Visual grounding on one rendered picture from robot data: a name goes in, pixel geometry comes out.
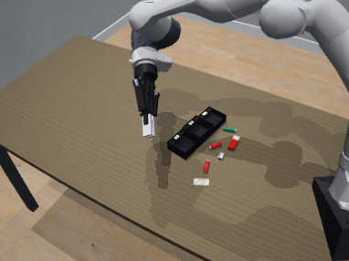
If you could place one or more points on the white domino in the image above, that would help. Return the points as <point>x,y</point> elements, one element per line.
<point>201,182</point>

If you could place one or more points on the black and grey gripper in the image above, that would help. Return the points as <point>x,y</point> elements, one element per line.
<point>147,98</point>

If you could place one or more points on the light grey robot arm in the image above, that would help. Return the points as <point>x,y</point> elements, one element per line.
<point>326,20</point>

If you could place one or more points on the black rack of three bins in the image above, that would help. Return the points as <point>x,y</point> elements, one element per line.
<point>196,132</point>

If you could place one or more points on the red and white eraser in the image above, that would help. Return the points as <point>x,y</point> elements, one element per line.
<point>233,143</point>

